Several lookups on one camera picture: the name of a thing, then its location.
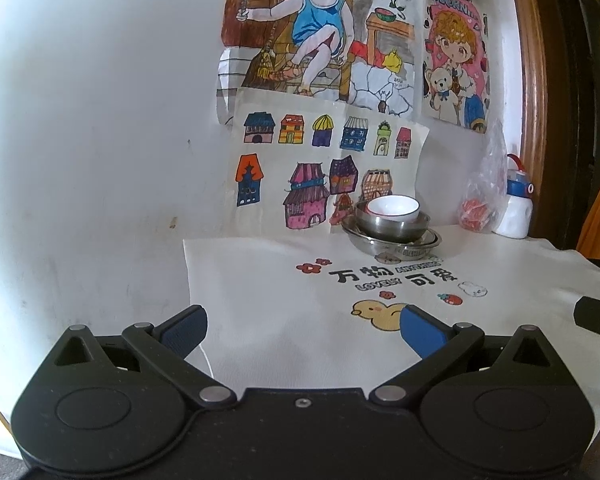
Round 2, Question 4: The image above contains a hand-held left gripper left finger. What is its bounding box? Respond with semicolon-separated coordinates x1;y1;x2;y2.
37;305;234;409

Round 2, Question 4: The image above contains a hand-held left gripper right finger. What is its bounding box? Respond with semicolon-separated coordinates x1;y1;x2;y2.
369;304;565;409

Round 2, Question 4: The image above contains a stainless steel plate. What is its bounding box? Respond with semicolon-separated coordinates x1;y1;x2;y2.
341;217;438;248
345;227;441;253
350;235;440;264

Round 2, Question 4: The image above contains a stainless steel bowl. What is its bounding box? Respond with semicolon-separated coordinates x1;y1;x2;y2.
355;202;431;244

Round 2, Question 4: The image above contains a white bowl with red rim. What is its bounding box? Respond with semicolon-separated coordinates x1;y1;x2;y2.
366;195;422;223

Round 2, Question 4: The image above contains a printed white table cloth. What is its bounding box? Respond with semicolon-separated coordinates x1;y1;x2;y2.
182;225;600;441

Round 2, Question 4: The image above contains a white and blue water bottle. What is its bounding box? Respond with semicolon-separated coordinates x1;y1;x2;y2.
492;154;536;240

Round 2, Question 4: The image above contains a clear plastic bag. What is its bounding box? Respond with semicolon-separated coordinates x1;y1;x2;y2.
460;120;508;233

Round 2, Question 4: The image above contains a dark door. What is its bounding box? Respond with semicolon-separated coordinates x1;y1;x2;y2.
550;0;600;266

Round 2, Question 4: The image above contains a colourful houses drawing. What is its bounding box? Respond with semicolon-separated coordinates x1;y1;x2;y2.
227;87;431;236

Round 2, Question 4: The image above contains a child with teddy bear drawing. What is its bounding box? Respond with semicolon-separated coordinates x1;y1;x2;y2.
422;0;491;134

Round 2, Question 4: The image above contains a boy with fan drawing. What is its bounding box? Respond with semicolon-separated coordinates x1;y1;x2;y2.
215;0;421;126

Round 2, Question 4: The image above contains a brown wooden door frame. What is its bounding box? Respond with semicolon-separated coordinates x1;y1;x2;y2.
502;0;581;251

